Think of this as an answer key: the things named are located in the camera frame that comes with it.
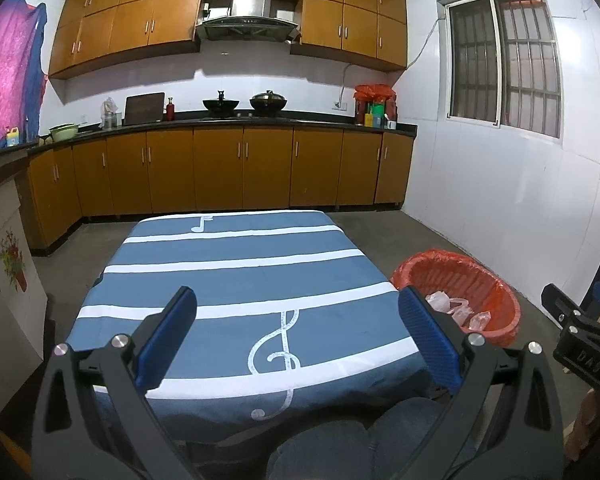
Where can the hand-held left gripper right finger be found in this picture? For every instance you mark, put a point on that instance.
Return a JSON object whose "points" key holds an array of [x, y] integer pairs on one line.
{"points": [[430, 340]]}

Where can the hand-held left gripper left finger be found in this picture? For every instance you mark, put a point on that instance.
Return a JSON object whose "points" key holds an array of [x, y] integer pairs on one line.
{"points": [[166, 340]]}

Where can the red lined plastic basket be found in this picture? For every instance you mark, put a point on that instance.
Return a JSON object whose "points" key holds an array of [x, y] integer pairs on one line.
{"points": [[480, 280]]}

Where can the person's right hand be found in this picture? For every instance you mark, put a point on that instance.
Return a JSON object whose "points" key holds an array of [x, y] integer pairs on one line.
{"points": [[582, 420]]}

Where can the blue striped music-note cloth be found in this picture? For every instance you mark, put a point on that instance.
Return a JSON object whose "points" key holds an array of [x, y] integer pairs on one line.
{"points": [[230, 285]]}

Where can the person's right leg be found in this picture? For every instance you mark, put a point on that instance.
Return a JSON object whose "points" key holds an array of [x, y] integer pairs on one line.
{"points": [[400, 430]]}

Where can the person's leg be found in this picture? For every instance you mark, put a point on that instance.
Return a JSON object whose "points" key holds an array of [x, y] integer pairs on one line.
{"points": [[320, 452], [400, 430]]}

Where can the person's left leg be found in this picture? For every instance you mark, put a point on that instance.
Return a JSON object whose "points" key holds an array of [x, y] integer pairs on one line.
{"points": [[320, 452]]}

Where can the flower sticker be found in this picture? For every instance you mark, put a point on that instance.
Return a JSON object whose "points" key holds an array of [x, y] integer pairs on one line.
{"points": [[14, 260]]}

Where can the wooden lower cabinets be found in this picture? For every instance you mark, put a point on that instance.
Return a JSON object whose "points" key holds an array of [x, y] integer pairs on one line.
{"points": [[220, 170]]}

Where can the wooden cabinets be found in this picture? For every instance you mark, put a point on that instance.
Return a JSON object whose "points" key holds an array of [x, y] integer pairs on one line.
{"points": [[130, 20], [220, 170]]}

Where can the red bottle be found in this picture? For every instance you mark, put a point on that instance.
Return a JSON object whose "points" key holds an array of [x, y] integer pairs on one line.
{"points": [[170, 110]]}

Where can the green basin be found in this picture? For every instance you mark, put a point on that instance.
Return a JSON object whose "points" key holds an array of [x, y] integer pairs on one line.
{"points": [[64, 133]]}

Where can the jar under clear bag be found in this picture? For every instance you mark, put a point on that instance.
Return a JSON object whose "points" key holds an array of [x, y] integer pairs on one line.
{"points": [[109, 116]]}

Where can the green box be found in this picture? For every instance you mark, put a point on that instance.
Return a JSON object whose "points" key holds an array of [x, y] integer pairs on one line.
{"points": [[378, 114]]}

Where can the dark brown board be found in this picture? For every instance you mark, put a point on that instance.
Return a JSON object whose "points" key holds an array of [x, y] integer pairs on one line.
{"points": [[144, 109]]}

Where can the dark red jar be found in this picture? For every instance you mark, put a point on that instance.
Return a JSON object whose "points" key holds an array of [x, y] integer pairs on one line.
{"points": [[360, 112]]}

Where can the black wok with knob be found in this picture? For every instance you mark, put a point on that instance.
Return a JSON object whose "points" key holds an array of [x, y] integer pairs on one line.
{"points": [[221, 105]]}

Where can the black countertop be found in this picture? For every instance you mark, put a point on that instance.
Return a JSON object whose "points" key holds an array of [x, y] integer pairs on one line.
{"points": [[320, 121]]}

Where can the barred window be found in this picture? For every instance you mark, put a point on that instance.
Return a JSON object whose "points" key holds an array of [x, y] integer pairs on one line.
{"points": [[505, 65]]}

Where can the yellow jug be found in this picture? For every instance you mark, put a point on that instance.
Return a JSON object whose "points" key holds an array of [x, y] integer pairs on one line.
{"points": [[12, 139]]}

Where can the red bag over jars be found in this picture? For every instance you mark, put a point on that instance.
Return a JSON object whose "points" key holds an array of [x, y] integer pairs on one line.
{"points": [[375, 92]]}

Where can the black wok with lid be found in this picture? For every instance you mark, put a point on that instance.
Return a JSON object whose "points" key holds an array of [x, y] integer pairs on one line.
{"points": [[268, 102]]}

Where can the pink and blue hanging cloth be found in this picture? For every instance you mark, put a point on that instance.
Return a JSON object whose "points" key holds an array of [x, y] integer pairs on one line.
{"points": [[7, 65]]}

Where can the wooden upper cabinets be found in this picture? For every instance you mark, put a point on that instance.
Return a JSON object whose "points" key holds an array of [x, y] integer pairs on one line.
{"points": [[130, 20]]}

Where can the steel range hood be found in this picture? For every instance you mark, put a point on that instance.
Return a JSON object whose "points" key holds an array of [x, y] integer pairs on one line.
{"points": [[247, 22]]}

